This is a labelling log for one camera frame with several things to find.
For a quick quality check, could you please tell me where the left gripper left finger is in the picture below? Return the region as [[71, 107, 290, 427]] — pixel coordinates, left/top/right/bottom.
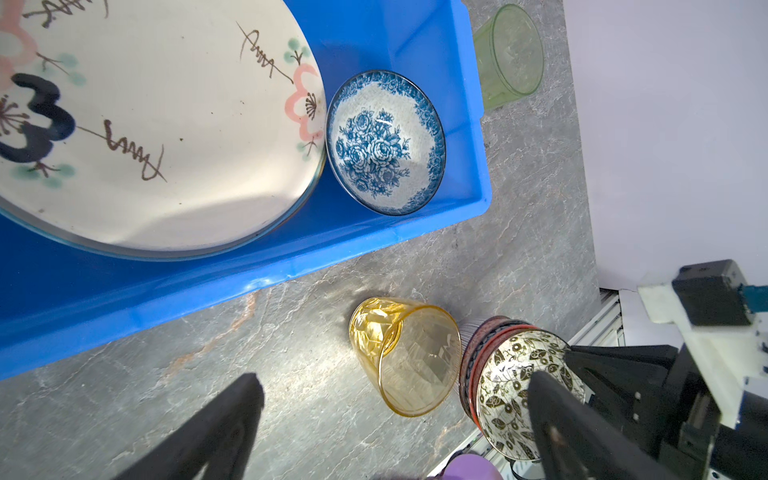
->
[[117, 373, 265, 479]]

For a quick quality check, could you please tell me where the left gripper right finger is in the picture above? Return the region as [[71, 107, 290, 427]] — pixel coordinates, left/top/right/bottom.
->
[[528, 372, 675, 479]]

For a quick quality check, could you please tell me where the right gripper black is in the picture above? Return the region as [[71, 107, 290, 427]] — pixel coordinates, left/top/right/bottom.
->
[[565, 345, 767, 479]]

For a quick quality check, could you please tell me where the black white leaf bowl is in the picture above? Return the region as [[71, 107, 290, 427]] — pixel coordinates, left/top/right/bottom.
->
[[474, 329, 585, 461]]

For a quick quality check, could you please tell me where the red patterned bowl underneath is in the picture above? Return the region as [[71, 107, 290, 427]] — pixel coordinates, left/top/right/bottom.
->
[[457, 315, 536, 426]]

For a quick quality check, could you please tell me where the cream floral plate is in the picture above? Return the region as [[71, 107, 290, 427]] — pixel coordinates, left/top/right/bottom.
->
[[1, 1, 326, 250]]

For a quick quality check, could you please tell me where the blue patterned bowl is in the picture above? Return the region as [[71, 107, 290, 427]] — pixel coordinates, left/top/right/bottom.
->
[[326, 70, 447, 216]]

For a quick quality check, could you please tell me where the white watermelon plate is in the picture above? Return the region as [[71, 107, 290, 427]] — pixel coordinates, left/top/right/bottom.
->
[[1, 150, 328, 262]]

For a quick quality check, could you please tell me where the blue plastic bin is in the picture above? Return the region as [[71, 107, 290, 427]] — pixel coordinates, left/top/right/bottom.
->
[[1, 1, 492, 379]]

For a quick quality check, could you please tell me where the yellow glass cup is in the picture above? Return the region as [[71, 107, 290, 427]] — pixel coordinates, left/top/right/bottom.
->
[[349, 297, 462, 418]]

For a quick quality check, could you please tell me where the green glass cup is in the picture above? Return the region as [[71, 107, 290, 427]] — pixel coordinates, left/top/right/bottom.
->
[[473, 4, 544, 111]]

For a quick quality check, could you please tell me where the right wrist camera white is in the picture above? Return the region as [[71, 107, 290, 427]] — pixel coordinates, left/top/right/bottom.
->
[[638, 259, 767, 429]]

